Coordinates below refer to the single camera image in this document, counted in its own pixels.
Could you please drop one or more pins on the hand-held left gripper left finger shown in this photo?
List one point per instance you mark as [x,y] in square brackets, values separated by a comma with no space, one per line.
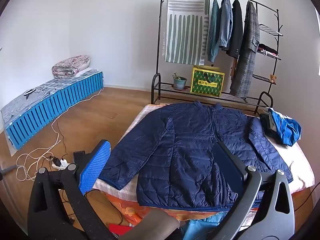
[96,162]

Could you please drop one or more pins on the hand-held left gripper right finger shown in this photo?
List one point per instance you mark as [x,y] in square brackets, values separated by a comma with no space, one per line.
[225,155]

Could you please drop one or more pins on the navy puffer jacket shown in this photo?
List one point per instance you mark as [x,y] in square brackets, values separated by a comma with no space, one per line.
[187,142]

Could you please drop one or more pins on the black metal clothes rack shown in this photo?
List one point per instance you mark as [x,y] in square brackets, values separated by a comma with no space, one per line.
[152,90]

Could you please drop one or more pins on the folded dark clothes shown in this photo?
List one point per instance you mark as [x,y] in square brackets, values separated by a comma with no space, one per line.
[267,49]

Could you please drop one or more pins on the white power strip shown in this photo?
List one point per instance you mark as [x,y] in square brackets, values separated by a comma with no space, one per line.
[63,164]

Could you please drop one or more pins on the dark crumpled garment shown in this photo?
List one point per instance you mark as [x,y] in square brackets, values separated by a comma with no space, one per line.
[266,125]

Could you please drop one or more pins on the orange floral cloth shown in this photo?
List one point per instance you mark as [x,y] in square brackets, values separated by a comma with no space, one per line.
[130,210]

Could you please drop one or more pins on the blue white garment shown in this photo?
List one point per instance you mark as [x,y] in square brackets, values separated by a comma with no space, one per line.
[287,127]

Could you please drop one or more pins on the beige checked blanket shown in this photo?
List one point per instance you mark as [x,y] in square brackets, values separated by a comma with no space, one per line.
[295,160]

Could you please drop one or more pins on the blue slatted mattress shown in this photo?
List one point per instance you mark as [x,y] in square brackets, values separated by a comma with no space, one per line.
[50,107]

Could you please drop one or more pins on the red packet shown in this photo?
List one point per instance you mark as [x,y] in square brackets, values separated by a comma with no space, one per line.
[121,230]

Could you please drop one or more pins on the green yellow patterned bag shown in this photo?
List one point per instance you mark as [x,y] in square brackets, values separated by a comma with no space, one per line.
[207,82]

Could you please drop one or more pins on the teal fabric bag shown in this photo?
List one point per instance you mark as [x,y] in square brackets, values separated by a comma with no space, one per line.
[202,227]

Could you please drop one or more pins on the grey rounded pad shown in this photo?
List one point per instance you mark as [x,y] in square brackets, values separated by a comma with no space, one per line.
[155,223]

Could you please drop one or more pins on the potted plant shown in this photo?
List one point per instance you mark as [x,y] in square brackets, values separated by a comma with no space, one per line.
[179,83]

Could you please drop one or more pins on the grey patterned sheet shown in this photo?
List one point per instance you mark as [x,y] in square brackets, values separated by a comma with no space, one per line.
[30,102]

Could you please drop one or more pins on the small teddy bear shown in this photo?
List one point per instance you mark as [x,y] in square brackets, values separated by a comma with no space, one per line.
[273,78]

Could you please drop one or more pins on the folded floral quilt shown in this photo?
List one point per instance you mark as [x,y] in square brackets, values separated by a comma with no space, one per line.
[71,66]

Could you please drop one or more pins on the grey plaid coat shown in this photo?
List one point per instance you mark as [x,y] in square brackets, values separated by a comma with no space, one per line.
[246,55]

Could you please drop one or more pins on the teal knit garment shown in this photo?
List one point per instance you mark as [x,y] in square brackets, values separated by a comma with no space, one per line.
[213,30]

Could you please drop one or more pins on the black jacket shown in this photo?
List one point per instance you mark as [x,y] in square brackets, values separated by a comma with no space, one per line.
[237,30]

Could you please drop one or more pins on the blue denim jacket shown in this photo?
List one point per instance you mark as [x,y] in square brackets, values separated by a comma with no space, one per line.
[225,25]

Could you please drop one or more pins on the green striped white cloth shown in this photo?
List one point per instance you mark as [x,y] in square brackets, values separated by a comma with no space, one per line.
[185,30]

